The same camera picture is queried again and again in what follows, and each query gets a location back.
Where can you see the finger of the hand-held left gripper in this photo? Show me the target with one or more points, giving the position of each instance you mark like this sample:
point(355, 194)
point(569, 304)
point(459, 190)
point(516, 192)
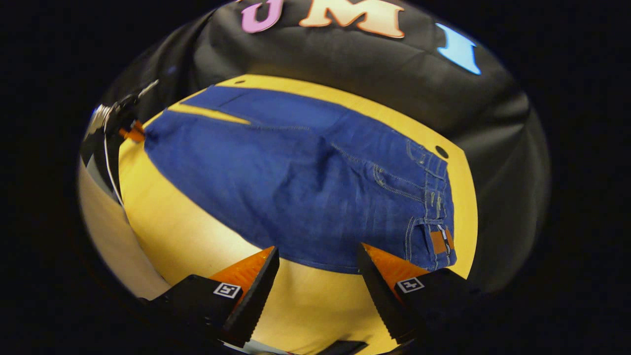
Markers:
point(133, 132)

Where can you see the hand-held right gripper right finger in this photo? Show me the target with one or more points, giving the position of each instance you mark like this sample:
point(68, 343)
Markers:
point(382, 296)

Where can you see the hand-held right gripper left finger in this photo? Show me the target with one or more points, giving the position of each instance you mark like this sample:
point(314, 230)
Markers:
point(256, 296)

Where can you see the blue denim jeans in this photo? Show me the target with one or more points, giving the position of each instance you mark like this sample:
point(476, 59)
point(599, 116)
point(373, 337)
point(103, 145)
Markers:
point(296, 182)

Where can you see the black backdrop cloth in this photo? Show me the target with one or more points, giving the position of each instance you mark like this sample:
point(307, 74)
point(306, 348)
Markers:
point(374, 69)

